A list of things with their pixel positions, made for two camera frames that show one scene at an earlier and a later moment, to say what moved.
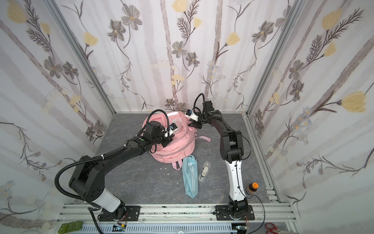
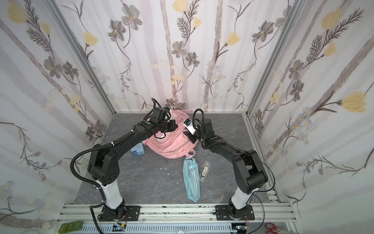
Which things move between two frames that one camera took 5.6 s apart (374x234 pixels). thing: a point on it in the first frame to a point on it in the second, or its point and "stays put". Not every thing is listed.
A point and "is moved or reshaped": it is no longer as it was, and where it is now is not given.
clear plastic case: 204,171 stays put
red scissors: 272,227 stays put
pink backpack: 183,144 is moved or reshaped
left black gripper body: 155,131 to 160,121
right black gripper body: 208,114 to 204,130
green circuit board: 70,226 stays put
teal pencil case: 190,168 stays put
